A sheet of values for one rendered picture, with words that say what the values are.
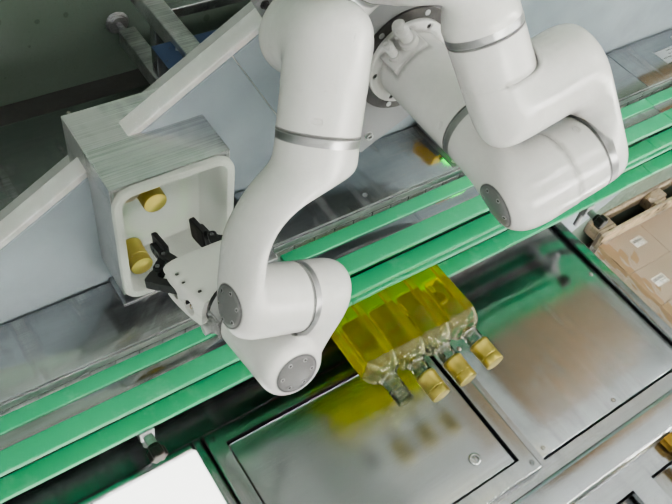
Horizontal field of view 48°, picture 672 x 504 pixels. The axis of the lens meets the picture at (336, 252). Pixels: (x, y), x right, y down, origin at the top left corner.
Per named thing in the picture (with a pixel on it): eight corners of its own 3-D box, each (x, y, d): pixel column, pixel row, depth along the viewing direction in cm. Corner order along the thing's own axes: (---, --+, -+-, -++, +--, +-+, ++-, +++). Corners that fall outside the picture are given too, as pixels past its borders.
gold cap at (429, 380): (414, 385, 122) (430, 406, 120) (418, 374, 120) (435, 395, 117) (431, 375, 124) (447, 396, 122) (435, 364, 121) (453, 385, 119)
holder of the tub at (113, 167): (106, 280, 118) (127, 316, 114) (83, 152, 97) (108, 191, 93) (204, 240, 125) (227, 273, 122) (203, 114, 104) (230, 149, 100)
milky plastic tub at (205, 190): (102, 261, 113) (126, 303, 109) (83, 153, 96) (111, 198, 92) (205, 221, 121) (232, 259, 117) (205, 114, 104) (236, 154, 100)
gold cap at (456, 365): (441, 369, 125) (457, 390, 123) (446, 358, 122) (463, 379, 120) (457, 360, 126) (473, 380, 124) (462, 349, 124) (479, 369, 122)
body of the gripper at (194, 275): (206, 350, 88) (165, 298, 95) (280, 315, 92) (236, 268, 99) (197, 303, 83) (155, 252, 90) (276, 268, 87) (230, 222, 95)
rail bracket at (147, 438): (113, 411, 122) (149, 479, 116) (109, 391, 117) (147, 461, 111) (136, 400, 124) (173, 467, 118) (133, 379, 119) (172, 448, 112)
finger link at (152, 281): (145, 303, 90) (146, 273, 94) (210, 295, 91) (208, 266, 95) (143, 296, 89) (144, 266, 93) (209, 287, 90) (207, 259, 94)
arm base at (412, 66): (341, 55, 95) (408, 128, 87) (415, -16, 93) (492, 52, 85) (389, 112, 108) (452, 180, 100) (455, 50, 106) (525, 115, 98)
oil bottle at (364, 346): (300, 299, 131) (371, 394, 121) (303, 279, 126) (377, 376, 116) (327, 286, 133) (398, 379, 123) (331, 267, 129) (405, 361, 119)
